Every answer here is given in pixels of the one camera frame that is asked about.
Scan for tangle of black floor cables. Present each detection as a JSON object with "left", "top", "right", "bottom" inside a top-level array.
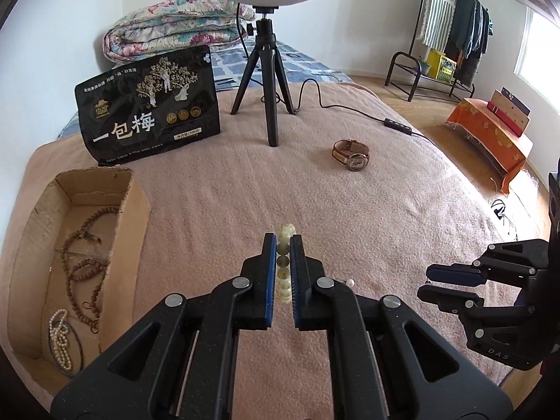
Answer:
[{"left": 489, "top": 199, "right": 521, "bottom": 237}]

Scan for pearl necklace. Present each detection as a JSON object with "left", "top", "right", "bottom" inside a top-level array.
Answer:
[{"left": 48, "top": 308, "right": 74, "bottom": 370}]

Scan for brown strap wristwatch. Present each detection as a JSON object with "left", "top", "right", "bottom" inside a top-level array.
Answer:
[{"left": 331, "top": 139, "right": 372, "bottom": 171}]

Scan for cardboard box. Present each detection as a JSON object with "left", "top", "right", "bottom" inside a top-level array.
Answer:
[{"left": 6, "top": 166, "right": 152, "bottom": 359}]

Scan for black printed snack bag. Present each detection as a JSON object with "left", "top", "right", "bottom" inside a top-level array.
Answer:
[{"left": 73, "top": 44, "right": 222, "bottom": 166}]

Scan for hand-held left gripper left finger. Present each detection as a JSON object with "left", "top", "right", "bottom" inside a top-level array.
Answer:
[{"left": 50, "top": 233, "right": 277, "bottom": 420}]

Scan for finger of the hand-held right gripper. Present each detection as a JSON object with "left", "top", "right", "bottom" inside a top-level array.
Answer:
[
  {"left": 417, "top": 285, "right": 533, "bottom": 347},
  {"left": 426, "top": 237, "right": 549, "bottom": 288}
]

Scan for cream gift box navy lid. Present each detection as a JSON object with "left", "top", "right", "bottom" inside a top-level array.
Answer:
[{"left": 488, "top": 87, "right": 532, "bottom": 136}]

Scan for blue denim hanging garment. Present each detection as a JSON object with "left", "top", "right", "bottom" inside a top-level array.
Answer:
[{"left": 475, "top": 2, "right": 493, "bottom": 55}]

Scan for yellow box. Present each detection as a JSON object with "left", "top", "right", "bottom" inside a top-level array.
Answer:
[{"left": 426, "top": 48, "right": 456, "bottom": 82}]

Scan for black bangle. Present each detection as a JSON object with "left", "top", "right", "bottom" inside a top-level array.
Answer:
[{"left": 47, "top": 324, "right": 85, "bottom": 377}]

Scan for ring light on tripod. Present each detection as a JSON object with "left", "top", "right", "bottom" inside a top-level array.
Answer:
[{"left": 57, "top": 39, "right": 353, "bottom": 141}]

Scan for window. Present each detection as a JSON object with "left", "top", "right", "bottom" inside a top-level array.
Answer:
[{"left": 514, "top": 6, "right": 560, "bottom": 92}]

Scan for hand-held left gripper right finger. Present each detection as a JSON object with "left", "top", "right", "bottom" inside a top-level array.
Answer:
[{"left": 289, "top": 234, "right": 512, "bottom": 420}]

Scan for black mini tripod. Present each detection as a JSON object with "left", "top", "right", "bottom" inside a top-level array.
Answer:
[{"left": 230, "top": 6, "right": 297, "bottom": 147}]

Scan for dark green hanging garment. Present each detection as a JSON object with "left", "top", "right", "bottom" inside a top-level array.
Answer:
[{"left": 444, "top": 0, "right": 480, "bottom": 60}]

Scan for brown wooden bead strand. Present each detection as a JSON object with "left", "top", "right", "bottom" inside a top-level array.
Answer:
[{"left": 59, "top": 205, "right": 121, "bottom": 335}]

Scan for striped hanging cloth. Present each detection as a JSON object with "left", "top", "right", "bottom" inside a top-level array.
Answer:
[{"left": 415, "top": 0, "right": 460, "bottom": 49}]

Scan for orange cloth covered table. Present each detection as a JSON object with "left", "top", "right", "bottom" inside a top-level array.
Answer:
[{"left": 445, "top": 97, "right": 534, "bottom": 193}]

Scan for white bead bracelet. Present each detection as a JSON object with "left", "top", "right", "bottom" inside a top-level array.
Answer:
[{"left": 275, "top": 223, "right": 298, "bottom": 305}]

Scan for black ring light cable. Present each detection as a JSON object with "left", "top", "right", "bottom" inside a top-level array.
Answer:
[{"left": 236, "top": 2, "right": 436, "bottom": 146}]

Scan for black metal clothes rack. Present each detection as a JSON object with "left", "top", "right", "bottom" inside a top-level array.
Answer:
[{"left": 385, "top": 0, "right": 491, "bottom": 102}]

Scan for folded floral quilt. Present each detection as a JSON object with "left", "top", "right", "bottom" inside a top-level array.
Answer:
[{"left": 103, "top": 0, "right": 259, "bottom": 64}]

